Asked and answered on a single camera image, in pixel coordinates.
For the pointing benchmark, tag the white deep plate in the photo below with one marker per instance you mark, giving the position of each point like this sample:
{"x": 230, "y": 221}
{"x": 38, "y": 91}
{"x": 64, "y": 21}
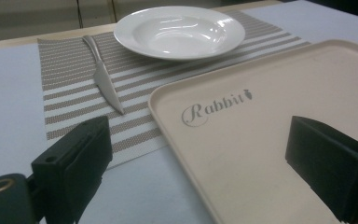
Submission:
{"x": 180, "y": 31}

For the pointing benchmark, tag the beige plastic tray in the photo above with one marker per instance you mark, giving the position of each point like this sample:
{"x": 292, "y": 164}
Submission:
{"x": 261, "y": 124}

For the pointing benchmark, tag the striped woven placemat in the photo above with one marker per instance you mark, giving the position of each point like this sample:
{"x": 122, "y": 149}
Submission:
{"x": 74, "y": 93}

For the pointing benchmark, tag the silver table knife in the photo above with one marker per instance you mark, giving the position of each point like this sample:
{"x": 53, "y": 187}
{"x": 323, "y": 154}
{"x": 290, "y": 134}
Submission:
{"x": 104, "y": 77}

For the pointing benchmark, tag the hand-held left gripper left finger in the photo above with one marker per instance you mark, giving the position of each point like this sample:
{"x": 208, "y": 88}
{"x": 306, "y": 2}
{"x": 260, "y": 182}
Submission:
{"x": 74, "y": 168}

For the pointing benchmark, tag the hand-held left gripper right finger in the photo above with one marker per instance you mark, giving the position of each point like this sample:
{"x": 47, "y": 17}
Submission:
{"x": 332, "y": 168}

